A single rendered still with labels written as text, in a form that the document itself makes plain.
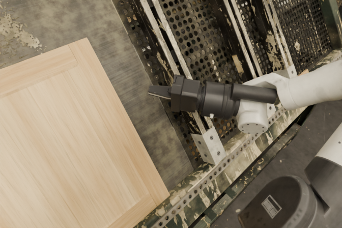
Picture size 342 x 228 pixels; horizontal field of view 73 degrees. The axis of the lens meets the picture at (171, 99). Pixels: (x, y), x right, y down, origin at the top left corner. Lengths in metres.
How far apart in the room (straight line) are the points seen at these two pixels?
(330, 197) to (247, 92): 0.26
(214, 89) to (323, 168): 0.27
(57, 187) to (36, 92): 0.25
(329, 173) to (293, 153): 1.83
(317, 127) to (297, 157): 0.43
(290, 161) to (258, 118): 1.62
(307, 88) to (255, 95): 0.10
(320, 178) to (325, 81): 0.20
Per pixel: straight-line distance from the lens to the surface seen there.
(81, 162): 0.71
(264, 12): 1.14
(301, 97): 0.53
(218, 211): 1.60
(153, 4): 0.77
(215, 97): 0.54
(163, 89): 0.58
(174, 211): 0.82
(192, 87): 0.54
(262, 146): 1.07
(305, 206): 0.35
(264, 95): 0.54
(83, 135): 0.70
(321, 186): 0.38
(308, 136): 2.39
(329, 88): 0.51
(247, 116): 0.55
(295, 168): 2.13
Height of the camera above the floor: 1.67
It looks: 45 degrees down
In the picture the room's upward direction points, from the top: straight up
